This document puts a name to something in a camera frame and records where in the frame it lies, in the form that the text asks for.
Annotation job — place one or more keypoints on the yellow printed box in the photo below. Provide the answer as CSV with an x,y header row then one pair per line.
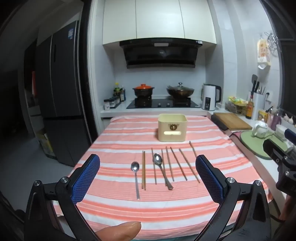
x,y
46,143

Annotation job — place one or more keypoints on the cream utensil holder box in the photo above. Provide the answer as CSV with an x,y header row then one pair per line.
x,y
166,122

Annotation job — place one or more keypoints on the yellow packet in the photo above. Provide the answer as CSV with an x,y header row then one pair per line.
x,y
263,115

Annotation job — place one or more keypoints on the white electric kettle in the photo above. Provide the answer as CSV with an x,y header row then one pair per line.
x,y
209,97

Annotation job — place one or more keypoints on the black gas hob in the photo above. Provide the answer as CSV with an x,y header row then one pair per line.
x,y
161,103

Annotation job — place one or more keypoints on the purple cup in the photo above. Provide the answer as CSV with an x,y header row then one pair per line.
x,y
275,122

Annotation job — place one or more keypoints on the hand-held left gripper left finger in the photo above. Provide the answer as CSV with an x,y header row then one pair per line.
x,y
85,178

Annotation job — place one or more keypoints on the yellow green snack bags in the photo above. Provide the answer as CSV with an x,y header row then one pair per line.
x,y
235,102

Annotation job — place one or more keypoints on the yellow cap sauce bottle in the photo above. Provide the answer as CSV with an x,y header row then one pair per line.
x,y
116,92

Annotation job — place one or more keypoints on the black range hood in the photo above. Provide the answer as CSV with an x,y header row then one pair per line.
x,y
159,53

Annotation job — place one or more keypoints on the white wall socket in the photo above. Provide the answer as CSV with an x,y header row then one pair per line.
x,y
268,95

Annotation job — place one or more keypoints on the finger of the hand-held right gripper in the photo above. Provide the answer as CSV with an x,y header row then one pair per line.
x,y
274,148
290,134

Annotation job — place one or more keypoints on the wooden cutting board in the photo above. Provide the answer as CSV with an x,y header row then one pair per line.
x,y
231,120

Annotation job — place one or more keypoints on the garlic bulbs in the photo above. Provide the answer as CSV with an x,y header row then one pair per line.
x,y
289,118

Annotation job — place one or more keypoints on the white teapot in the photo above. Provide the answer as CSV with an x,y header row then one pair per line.
x,y
260,128

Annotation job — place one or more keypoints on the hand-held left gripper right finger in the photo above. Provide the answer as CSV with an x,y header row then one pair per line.
x,y
209,180

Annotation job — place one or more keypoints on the small steel spoon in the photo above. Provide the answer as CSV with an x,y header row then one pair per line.
x,y
135,166

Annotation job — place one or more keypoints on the green mat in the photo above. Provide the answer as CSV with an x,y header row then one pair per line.
x,y
252,143

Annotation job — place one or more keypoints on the person's left hand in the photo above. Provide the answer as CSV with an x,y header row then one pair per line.
x,y
122,231

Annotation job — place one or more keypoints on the pink cloth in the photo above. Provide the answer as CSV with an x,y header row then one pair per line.
x,y
235,135

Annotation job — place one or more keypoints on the white wall cabinet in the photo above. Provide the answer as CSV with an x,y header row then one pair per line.
x,y
159,18

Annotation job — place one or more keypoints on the large steel spoon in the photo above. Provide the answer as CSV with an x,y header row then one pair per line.
x,y
157,159

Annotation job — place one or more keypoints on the black clay pot orange lid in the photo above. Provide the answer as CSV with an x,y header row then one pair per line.
x,y
143,91

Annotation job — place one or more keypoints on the blue label sauce bottle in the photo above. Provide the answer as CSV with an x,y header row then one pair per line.
x,y
123,94

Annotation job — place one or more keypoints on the hanging metal steamer rack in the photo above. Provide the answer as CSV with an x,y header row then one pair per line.
x,y
272,42

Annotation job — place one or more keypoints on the condiment bottles and jars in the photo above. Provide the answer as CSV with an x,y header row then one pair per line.
x,y
111,103

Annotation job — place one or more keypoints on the white knife block with knives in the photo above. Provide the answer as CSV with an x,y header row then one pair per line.
x,y
257,102

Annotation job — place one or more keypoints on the grey spatula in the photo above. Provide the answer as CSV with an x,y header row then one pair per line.
x,y
254,78

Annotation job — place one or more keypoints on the orange white striped tablecloth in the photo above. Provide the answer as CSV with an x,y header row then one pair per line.
x,y
115,143

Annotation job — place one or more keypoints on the amber oil bottle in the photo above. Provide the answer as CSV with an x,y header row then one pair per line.
x,y
249,109

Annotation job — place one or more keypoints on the hanging printed bag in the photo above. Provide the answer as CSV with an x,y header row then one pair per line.
x,y
263,53

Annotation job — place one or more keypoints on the dark grey refrigerator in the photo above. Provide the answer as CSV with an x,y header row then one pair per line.
x,y
62,92

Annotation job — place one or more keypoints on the wok with glass lid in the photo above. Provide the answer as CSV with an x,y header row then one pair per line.
x,y
180,92

